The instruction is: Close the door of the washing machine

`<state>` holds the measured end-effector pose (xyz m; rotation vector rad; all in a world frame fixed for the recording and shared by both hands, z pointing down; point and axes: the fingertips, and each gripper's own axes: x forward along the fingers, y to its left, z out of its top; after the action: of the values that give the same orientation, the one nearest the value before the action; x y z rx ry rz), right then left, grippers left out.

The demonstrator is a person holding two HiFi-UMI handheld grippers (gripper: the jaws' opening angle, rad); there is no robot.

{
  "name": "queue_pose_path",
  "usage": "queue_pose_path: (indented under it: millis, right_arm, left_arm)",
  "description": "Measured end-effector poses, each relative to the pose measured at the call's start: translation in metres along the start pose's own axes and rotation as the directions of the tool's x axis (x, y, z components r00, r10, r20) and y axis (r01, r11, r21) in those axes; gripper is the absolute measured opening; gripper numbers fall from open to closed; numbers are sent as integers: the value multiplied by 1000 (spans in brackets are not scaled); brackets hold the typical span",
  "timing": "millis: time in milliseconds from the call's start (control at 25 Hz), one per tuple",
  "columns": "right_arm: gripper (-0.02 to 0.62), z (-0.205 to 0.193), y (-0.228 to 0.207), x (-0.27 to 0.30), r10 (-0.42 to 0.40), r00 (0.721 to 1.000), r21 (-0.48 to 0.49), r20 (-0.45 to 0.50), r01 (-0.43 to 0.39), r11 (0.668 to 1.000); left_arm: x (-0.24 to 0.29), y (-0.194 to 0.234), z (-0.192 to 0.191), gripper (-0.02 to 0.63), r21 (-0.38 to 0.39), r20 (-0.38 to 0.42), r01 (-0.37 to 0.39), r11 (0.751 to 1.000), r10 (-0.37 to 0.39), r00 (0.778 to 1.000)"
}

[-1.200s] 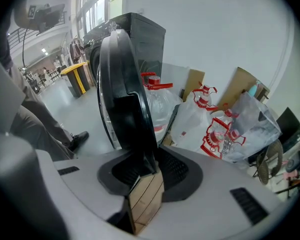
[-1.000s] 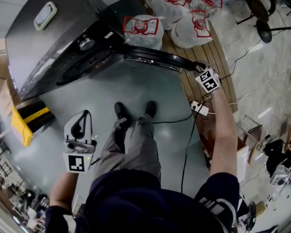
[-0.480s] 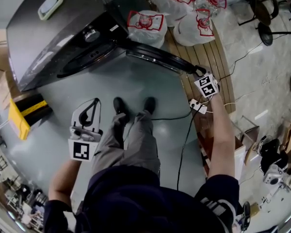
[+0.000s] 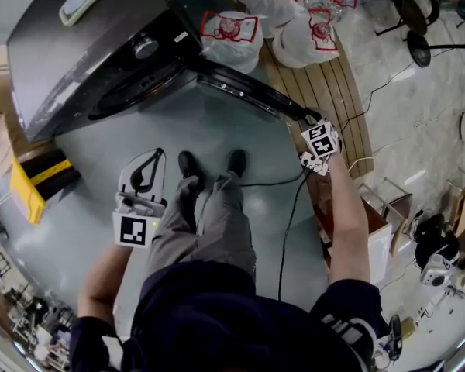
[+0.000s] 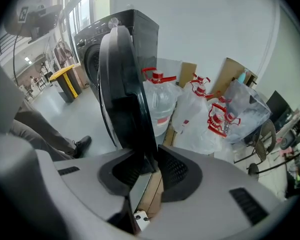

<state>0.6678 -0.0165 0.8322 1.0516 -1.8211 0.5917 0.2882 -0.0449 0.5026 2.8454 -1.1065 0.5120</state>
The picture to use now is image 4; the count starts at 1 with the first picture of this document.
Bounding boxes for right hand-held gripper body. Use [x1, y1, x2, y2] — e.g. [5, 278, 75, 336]
[298, 117, 344, 177]

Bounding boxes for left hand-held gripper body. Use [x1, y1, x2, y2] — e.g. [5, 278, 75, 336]
[112, 193, 169, 250]

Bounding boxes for round black machine door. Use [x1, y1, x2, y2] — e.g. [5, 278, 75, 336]
[185, 58, 319, 123]

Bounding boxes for person's right forearm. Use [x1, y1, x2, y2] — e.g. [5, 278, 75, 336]
[319, 157, 373, 286]

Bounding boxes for person's left forearm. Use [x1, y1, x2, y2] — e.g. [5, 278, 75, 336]
[77, 242, 135, 319]

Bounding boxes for white brown cabinet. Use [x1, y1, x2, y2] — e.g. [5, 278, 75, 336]
[308, 172, 393, 286]

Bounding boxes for dark grey washing machine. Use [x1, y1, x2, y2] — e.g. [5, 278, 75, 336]
[5, 0, 226, 143]

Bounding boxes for white pad on machine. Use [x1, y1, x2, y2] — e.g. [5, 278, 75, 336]
[58, 0, 102, 26]

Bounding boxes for person's left black shoe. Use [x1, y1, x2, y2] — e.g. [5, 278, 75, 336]
[177, 150, 206, 188]

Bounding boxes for person's black shoe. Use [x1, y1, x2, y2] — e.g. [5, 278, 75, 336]
[225, 149, 248, 177]
[177, 150, 206, 188]

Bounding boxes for brown wooden slatted platform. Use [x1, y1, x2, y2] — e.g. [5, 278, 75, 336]
[261, 39, 375, 180]

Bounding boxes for person's grey trousers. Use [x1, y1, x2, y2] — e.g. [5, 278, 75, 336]
[145, 170, 257, 277]

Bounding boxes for person's right black shoe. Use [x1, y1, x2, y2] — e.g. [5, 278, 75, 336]
[225, 149, 248, 177]

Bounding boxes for brown wooden chair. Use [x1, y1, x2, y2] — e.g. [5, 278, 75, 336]
[358, 176, 415, 232]

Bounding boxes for pile of white plastic bags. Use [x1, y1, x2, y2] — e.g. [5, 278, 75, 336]
[199, 0, 360, 75]

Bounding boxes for black floor fan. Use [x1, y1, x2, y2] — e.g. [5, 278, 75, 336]
[405, 29, 465, 88]

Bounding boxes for person's navy shirt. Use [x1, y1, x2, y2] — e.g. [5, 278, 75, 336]
[71, 260, 383, 372]

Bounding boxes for white backpack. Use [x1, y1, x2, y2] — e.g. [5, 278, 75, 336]
[418, 253, 453, 288]

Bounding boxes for white cable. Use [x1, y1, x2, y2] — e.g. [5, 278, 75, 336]
[346, 155, 375, 170]

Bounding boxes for black fan cable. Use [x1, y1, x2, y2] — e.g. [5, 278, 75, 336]
[339, 48, 454, 131]

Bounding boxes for black power cable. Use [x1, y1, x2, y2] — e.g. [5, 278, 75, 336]
[238, 170, 307, 188]

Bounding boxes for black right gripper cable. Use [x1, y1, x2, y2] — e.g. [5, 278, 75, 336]
[277, 168, 313, 301]

